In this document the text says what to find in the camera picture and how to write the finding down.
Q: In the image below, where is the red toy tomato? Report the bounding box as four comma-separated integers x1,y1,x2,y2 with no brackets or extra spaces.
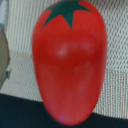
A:
32,0,107,126

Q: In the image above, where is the round tan plate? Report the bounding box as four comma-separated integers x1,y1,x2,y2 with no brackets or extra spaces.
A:
0,27,10,89

